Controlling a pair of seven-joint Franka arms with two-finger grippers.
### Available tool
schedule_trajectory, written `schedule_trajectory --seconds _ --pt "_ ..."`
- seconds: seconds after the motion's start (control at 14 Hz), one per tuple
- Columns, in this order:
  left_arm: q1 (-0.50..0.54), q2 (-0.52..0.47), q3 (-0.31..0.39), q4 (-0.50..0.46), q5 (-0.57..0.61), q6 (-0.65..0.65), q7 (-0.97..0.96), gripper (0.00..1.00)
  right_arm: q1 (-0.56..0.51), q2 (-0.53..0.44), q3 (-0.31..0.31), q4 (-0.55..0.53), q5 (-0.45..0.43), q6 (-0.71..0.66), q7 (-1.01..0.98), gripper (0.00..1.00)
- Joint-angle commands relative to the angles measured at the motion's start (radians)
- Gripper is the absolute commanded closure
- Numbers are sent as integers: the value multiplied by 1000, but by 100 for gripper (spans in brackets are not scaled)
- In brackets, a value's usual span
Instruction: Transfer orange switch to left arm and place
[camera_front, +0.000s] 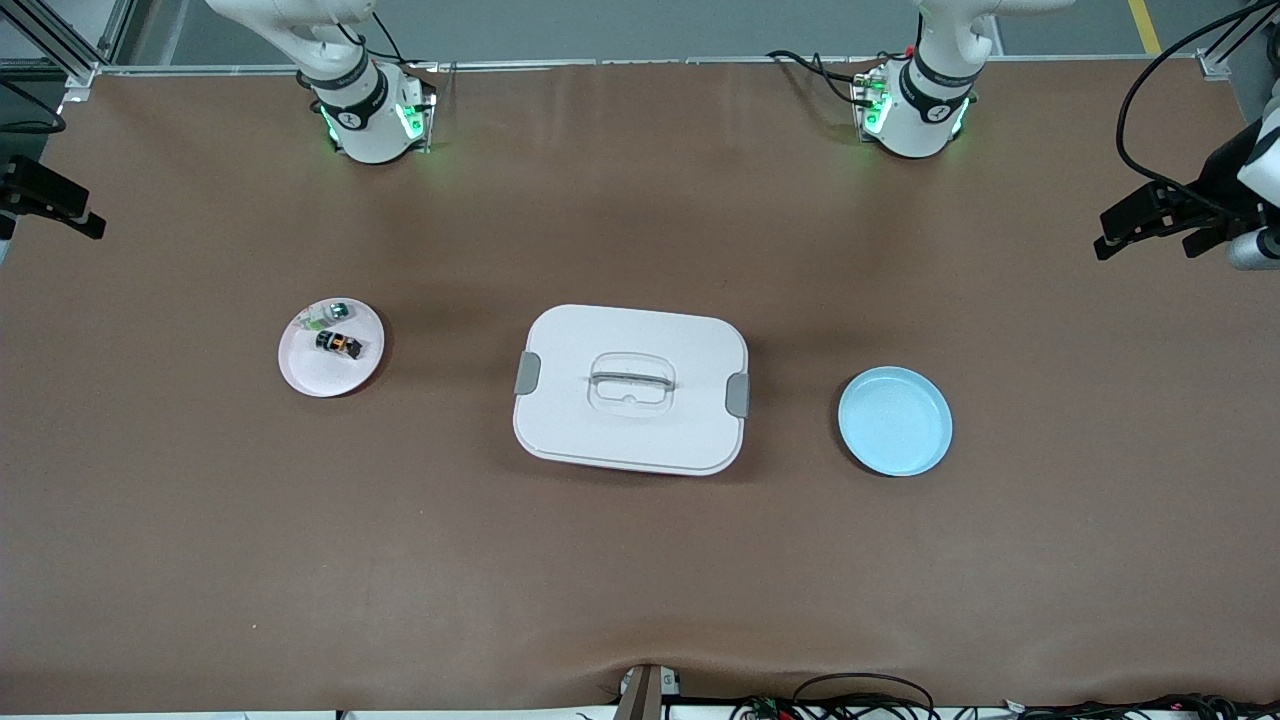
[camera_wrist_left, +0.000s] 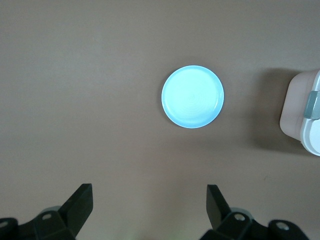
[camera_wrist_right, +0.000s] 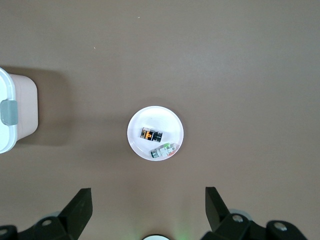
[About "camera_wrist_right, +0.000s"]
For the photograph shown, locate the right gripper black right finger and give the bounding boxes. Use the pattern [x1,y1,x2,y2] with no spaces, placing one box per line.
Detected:
[199,186,309,240]

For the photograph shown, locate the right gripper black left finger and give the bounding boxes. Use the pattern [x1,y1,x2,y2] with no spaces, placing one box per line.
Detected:
[0,187,94,240]

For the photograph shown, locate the orange and black switch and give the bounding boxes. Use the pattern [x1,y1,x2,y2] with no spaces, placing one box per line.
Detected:
[140,127,164,142]

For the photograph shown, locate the white lidded storage box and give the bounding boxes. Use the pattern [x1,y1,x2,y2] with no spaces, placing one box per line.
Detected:
[0,66,39,154]

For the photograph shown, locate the round pink plate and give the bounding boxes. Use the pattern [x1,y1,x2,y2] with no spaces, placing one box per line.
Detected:
[126,105,185,163]

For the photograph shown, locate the green and white switch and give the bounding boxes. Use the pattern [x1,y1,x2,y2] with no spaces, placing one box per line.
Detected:
[150,142,177,160]

